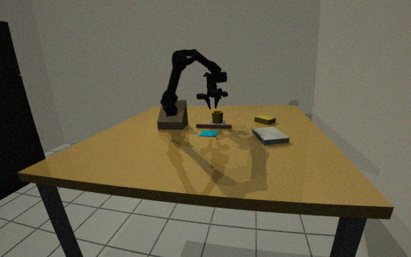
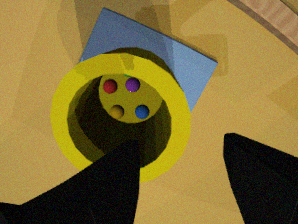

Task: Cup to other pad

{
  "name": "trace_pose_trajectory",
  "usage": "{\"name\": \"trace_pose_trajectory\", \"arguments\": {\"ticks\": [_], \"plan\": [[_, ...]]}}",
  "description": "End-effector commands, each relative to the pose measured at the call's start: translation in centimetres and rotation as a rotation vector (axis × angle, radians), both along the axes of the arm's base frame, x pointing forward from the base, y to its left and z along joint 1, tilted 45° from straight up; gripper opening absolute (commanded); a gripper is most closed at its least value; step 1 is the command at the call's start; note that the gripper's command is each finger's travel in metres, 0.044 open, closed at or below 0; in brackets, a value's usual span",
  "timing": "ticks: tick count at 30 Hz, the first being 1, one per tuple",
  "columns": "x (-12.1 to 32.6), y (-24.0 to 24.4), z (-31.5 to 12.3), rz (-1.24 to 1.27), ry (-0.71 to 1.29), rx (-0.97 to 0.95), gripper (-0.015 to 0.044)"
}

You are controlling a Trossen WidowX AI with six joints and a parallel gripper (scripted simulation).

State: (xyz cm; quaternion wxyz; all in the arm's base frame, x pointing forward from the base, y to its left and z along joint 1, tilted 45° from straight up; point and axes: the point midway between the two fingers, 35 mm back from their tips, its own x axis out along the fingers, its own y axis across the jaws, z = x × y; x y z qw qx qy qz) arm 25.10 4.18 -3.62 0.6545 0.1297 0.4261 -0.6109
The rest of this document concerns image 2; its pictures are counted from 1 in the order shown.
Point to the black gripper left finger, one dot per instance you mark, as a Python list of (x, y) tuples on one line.
[(106, 192)]

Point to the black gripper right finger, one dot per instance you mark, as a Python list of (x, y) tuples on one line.
[(264, 180)]

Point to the blue marble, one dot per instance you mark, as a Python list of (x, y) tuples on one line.
[(142, 111)]

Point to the yellow cup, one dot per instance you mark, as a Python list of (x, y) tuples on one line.
[(81, 119)]

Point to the dark red marble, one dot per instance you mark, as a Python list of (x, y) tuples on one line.
[(110, 86)]

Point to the yellow marble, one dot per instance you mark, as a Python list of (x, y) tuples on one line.
[(117, 111)]

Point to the purple marble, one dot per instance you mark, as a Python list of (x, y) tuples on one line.
[(132, 84)]

